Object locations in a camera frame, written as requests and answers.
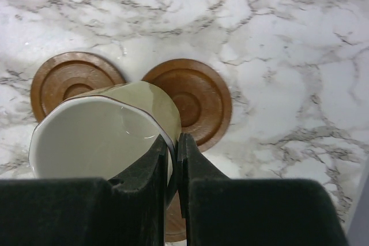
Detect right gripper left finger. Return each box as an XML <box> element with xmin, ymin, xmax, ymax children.
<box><xmin>1</xmin><ymin>137</ymin><xmax>168</xmax><ymax>245</ymax></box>

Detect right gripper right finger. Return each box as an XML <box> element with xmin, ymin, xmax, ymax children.
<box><xmin>177</xmin><ymin>134</ymin><xmax>348</xmax><ymax>245</ymax></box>

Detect pale yellow mug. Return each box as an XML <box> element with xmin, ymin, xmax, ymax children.
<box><xmin>28</xmin><ymin>81</ymin><xmax>182</xmax><ymax>200</ymax></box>

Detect brown ringed wooden coaster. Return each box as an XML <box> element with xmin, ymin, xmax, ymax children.
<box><xmin>30</xmin><ymin>51</ymin><xmax>126</xmax><ymax>122</ymax></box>

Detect dark walnut coaster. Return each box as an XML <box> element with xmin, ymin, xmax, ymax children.
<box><xmin>165</xmin><ymin>193</ymin><xmax>186</xmax><ymax>243</ymax></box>

